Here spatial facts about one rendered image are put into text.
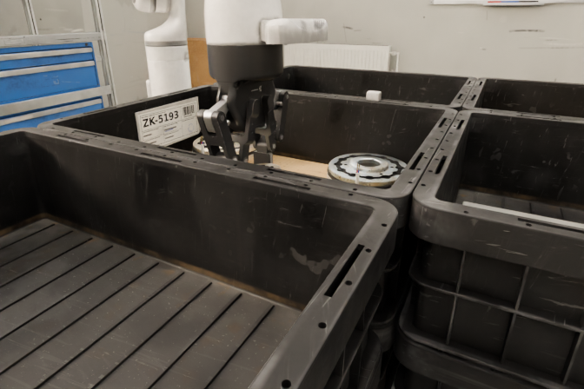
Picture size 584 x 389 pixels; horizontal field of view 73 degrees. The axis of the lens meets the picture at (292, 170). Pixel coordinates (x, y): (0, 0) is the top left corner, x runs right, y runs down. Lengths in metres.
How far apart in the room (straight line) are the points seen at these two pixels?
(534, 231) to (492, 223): 0.02
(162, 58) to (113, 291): 0.65
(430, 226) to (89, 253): 0.31
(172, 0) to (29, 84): 1.71
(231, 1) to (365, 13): 3.40
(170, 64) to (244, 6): 0.57
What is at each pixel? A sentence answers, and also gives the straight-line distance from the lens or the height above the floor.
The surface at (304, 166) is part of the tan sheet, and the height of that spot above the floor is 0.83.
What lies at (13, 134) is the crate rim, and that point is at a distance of 0.49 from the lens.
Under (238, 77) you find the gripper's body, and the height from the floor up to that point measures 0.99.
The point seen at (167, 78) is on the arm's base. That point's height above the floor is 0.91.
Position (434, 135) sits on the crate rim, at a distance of 0.41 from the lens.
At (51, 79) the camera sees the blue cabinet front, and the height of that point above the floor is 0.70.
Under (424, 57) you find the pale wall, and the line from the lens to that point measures 3.66.
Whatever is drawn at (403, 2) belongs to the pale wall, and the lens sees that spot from 3.68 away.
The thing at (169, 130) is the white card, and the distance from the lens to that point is 0.61.
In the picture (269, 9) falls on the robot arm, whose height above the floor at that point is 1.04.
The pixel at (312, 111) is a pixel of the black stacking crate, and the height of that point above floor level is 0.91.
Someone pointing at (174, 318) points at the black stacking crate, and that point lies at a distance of 0.33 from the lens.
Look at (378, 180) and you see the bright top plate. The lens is 0.47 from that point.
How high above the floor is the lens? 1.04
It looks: 22 degrees down
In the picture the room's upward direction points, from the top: straight up
